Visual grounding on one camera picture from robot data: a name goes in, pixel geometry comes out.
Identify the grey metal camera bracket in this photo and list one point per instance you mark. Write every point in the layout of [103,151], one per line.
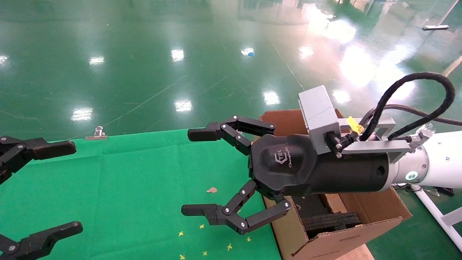
[375,146]

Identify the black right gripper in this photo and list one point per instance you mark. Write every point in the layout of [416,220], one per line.
[288,166]

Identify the green cloth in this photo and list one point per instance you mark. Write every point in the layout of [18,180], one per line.
[126,187]

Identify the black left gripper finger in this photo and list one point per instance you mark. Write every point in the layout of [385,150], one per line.
[43,240]
[43,148]

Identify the white bar on floor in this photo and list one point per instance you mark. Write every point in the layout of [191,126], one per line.
[435,27]

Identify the white metal frame tube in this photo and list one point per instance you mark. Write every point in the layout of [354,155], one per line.
[433,209]

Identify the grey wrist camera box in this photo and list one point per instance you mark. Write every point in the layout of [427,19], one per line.
[317,112]

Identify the large open cardboard carton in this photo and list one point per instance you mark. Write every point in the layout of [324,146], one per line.
[325,245]

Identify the black foam block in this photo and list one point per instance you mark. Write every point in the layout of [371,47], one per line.
[332,221]

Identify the silver binder clip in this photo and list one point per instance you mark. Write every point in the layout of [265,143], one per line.
[96,133]

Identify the brown wooden block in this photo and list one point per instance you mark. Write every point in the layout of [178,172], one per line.
[335,204]

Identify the small brown cardboard scrap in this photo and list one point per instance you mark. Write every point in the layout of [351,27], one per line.
[212,190]

